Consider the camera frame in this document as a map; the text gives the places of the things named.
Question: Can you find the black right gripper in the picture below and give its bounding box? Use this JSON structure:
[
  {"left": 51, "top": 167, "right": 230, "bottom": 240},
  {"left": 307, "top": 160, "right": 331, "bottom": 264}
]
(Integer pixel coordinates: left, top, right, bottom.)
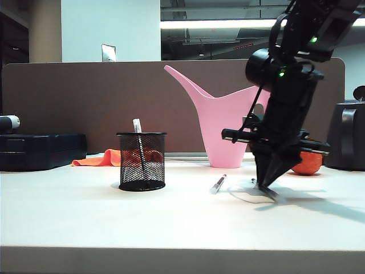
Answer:
[{"left": 222, "top": 98, "right": 331, "bottom": 188}]

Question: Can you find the black gel pen clear cap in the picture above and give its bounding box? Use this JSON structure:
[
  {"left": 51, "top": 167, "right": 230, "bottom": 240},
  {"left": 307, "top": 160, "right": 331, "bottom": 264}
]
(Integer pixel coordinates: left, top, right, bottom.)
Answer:
[
  {"left": 209, "top": 174, "right": 228, "bottom": 195},
  {"left": 132, "top": 118, "right": 149, "bottom": 183},
  {"left": 250, "top": 178, "right": 279, "bottom": 202}
]

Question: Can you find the black mesh pen holder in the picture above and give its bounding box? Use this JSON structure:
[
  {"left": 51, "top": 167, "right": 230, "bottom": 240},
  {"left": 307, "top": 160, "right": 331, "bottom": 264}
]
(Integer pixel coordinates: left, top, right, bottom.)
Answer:
[{"left": 116, "top": 131, "right": 168, "bottom": 192}]

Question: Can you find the orange fruit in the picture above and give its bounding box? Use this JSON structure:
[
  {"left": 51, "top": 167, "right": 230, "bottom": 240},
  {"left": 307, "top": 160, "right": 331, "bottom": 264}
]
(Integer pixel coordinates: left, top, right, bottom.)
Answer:
[{"left": 289, "top": 151, "right": 323, "bottom": 176}]

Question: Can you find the pink plastic watering can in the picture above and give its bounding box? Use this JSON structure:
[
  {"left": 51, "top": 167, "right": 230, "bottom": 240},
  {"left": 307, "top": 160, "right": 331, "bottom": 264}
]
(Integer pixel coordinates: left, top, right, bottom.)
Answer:
[{"left": 164, "top": 65, "right": 271, "bottom": 169}]

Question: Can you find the black kettle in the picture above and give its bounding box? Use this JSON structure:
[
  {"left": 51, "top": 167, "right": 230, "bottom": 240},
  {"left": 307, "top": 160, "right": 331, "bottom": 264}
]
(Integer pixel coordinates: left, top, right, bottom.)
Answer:
[{"left": 323, "top": 99, "right": 365, "bottom": 172}]

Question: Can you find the ceiling light strip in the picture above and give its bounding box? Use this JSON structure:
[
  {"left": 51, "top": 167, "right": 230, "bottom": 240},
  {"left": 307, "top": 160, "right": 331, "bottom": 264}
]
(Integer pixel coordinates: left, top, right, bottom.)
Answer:
[{"left": 159, "top": 18, "right": 365, "bottom": 29}]

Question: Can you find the orange cloth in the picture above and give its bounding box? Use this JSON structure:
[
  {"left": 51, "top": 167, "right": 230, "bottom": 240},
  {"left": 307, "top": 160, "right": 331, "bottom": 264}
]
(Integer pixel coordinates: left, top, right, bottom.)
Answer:
[{"left": 71, "top": 148, "right": 122, "bottom": 168}]

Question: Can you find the brown desk partition panel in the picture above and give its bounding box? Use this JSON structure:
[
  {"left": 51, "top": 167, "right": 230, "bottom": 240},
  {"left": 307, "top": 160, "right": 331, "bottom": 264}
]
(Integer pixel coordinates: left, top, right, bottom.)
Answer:
[{"left": 1, "top": 58, "right": 346, "bottom": 156}]

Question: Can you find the black plastic box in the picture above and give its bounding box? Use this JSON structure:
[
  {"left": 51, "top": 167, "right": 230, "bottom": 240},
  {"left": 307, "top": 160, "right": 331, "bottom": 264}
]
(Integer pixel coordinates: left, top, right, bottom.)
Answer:
[{"left": 0, "top": 133, "right": 87, "bottom": 172}]

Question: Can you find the beige column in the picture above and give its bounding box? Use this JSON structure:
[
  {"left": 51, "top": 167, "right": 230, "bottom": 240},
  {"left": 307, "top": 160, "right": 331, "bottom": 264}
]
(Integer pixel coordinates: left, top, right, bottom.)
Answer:
[{"left": 27, "top": 0, "right": 63, "bottom": 64}]

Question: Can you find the white and black cylindrical device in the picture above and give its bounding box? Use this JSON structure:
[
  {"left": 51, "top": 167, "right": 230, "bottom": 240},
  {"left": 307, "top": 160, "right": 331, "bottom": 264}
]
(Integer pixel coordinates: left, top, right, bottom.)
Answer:
[{"left": 0, "top": 115, "right": 21, "bottom": 134}]

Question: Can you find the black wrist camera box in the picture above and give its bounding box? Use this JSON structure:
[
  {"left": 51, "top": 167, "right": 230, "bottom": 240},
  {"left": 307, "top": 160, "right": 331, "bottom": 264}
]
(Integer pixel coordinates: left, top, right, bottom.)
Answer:
[{"left": 241, "top": 113, "right": 266, "bottom": 132}]

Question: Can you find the aluminium partition base rail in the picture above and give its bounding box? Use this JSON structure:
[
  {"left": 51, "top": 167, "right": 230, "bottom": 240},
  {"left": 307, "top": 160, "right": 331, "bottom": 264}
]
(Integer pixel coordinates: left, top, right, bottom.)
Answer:
[{"left": 165, "top": 152, "right": 210, "bottom": 166}]

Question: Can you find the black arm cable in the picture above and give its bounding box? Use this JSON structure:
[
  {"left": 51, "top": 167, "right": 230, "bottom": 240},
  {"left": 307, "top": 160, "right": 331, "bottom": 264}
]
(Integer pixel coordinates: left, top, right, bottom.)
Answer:
[{"left": 232, "top": 13, "right": 289, "bottom": 143}]

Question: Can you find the metal wall plate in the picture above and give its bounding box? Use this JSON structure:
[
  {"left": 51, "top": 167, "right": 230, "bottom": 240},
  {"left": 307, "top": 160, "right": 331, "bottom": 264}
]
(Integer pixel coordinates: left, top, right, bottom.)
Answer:
[{"left": 100, "top": 43, "right": 117, "bottom": 63}]

